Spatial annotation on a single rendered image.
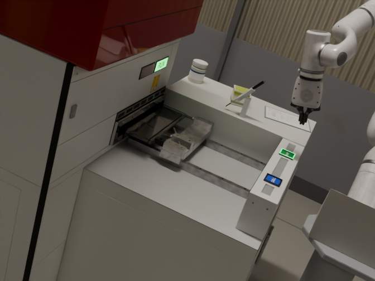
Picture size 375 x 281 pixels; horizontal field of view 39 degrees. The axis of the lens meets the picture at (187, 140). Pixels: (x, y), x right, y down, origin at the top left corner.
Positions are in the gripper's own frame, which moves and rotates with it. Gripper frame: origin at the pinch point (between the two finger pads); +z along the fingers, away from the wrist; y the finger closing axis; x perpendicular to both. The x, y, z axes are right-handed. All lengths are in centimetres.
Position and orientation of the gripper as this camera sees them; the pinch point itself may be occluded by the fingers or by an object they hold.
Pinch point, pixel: (303, 118)
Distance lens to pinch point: 194.9
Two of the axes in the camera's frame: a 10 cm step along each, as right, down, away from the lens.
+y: 9.3, 2.1, -2.9
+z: -0.9, 9.3, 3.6
